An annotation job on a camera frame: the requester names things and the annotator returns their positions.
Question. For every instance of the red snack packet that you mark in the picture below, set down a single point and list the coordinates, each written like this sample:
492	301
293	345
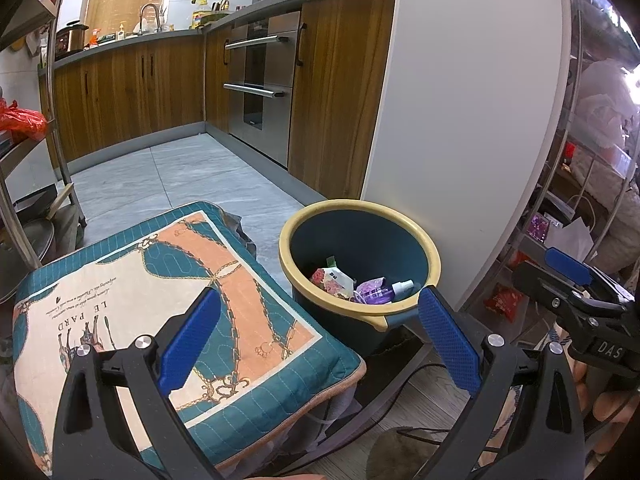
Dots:
502	300

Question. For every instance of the purple packet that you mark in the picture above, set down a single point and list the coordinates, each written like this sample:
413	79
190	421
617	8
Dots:
539	227

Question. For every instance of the brown fuzzy mat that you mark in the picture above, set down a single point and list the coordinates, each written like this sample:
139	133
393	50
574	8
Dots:
415	455

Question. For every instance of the orange bottle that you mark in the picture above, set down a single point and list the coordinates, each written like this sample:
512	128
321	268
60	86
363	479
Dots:
95	39

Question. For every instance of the small white bottle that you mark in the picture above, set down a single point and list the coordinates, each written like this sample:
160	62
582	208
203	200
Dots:
402	287

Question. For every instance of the large white plastic bag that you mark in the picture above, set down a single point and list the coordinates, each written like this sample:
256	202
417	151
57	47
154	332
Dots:
605	110

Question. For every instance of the red plastic bag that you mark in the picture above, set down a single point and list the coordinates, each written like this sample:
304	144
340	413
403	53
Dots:
22	122

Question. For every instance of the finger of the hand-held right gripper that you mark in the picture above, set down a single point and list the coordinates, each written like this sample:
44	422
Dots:
540	280
565	262

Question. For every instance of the black tray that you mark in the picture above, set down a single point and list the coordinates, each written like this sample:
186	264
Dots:
35	205

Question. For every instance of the small soap bottle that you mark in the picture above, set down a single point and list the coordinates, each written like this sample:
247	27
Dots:
120	32

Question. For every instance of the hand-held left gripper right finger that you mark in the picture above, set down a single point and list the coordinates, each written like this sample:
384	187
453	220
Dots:
447	340

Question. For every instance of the blue bin with yellow rim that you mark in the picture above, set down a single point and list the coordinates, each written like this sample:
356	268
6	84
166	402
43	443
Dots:
350	240

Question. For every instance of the purple plastic bottle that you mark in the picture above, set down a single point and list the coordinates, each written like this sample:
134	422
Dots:
372	290

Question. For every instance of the dark rice cooker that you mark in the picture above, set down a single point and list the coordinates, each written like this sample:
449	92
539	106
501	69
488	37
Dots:
70	40

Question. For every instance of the stainless steel shelf rack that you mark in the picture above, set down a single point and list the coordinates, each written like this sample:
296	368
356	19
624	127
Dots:
51	105

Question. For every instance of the wooden kitchen cabinet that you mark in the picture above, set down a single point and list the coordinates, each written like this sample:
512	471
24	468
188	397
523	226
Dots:
340	85

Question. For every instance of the teal printed cushion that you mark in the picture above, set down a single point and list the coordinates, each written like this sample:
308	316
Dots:
125	270

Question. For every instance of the steel built-in oven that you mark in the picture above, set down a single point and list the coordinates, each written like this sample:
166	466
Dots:
260	105

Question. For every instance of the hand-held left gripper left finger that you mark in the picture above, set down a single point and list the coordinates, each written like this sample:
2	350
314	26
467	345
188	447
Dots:
192	340

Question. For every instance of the person's right hand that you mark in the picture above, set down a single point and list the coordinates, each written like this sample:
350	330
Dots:
620	400

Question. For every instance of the grey pan lid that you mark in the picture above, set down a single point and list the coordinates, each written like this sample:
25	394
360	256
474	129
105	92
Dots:
25	255

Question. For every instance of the steel kitchen faucet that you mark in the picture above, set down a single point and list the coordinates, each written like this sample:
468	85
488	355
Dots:
141	20

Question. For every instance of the pale green packet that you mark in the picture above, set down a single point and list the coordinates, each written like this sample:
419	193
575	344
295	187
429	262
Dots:
331	261

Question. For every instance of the pink snack packet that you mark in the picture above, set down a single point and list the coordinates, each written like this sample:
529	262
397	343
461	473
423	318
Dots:
332	282

